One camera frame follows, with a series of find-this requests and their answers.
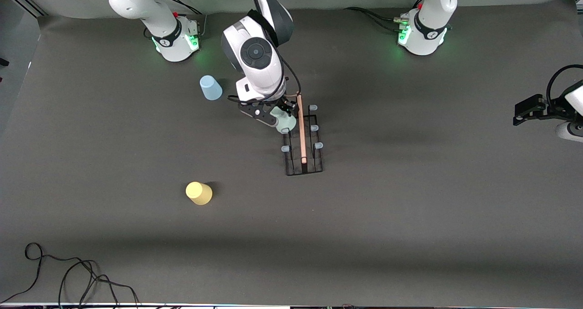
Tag pale green plastic cup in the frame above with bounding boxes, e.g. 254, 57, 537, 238
269, 106, 297, 134

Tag black wire cup holder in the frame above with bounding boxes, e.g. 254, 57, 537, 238
281, 90, 325, 176

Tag yellow plastic cup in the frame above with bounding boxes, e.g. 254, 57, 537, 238
185, 181, 213, 206

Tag pale blue plastic cup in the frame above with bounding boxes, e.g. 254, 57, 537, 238
199, 75, 224, 101

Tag dark grey table mat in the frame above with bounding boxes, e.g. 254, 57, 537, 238
0, 0, 583, 306

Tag black right arm base cables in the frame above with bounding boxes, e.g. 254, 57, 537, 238
145, 0, 209, 40

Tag black arm base cables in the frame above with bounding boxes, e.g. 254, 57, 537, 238
145, 0, 209, 40
344, 6, 410, 32

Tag black left arm base cables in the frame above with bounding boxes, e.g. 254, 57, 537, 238
344, 6, 410, 32

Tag loose thin black cable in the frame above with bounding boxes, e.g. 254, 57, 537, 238
0, 242, 139, 308

